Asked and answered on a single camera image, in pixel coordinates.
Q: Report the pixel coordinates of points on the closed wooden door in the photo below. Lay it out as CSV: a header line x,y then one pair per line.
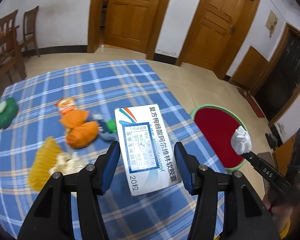
x,y
213,25

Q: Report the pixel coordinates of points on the white sock bundle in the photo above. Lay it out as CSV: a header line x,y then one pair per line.
x,y
241,141

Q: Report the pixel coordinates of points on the wooden chair near table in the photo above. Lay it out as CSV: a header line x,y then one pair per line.
x,y
10,52

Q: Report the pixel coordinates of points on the white teal medicine box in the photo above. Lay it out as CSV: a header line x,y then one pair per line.
x,y
146,150

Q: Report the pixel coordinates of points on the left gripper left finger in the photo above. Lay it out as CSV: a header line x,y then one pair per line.
x,y
50,215

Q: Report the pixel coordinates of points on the small cream paper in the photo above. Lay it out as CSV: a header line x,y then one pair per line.
x,y
68,163

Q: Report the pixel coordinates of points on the low wooden cabinet door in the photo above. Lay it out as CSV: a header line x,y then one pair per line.
x,y
250,70

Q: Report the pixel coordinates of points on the open wooden door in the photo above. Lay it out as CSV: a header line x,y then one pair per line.
x,y
129,23

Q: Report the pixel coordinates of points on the person's right hand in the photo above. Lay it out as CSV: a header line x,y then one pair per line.
x,y
283,213

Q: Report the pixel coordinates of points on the red basin with green rim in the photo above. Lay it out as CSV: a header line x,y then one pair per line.
x,y
218,125

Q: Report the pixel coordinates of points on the blue plaid tablecloth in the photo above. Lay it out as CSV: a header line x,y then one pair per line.
x,y
99,88

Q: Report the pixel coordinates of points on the orange snack packet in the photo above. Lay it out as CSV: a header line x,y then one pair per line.
x,y
65,105

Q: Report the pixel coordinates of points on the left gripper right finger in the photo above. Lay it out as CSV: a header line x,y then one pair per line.
x,y
245,216

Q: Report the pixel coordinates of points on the green and striped toy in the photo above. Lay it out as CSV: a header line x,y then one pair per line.
x,y
111,126

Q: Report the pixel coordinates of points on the wooden chair by wall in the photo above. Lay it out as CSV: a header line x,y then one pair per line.
x,y
29,30

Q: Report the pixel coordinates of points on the blue fabric scrap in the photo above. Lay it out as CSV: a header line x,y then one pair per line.
x,y
104,131

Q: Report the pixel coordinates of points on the orange cloth bundle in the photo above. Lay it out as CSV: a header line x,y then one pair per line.
x,y
79,131

